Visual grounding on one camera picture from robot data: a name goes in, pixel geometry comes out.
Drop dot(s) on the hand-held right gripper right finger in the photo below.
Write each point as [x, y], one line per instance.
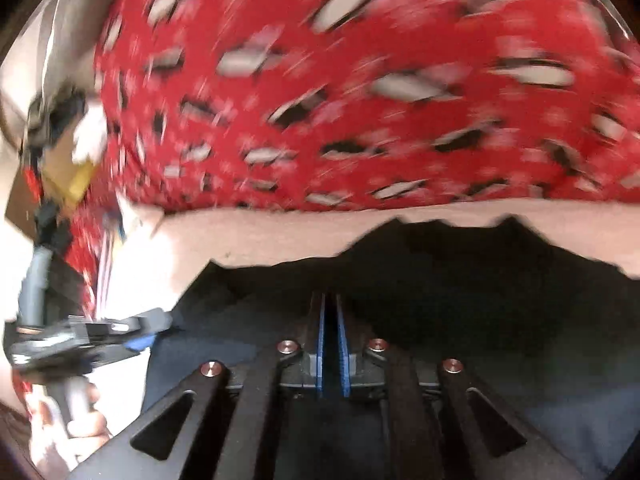
[342, 350]

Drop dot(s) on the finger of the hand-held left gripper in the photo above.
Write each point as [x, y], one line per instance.
[150, 321]
[137, 344]

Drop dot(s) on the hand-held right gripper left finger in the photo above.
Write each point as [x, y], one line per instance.
[320, 345]

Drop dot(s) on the navy zip jacket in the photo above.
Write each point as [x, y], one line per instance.
[450, 270]

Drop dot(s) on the person's left hand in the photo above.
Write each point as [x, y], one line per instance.
[85, 427]

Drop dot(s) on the white quilted bed cover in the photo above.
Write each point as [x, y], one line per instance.
[250, 232]

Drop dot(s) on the pile of clutter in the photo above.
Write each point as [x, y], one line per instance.
[55, 160]

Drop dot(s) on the white plastic bag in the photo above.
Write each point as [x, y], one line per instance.
[90, 135]

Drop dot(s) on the red printed blanket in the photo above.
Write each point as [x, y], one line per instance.
[350, 85]

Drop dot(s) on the grey pillow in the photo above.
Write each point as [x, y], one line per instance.
[75, 20]

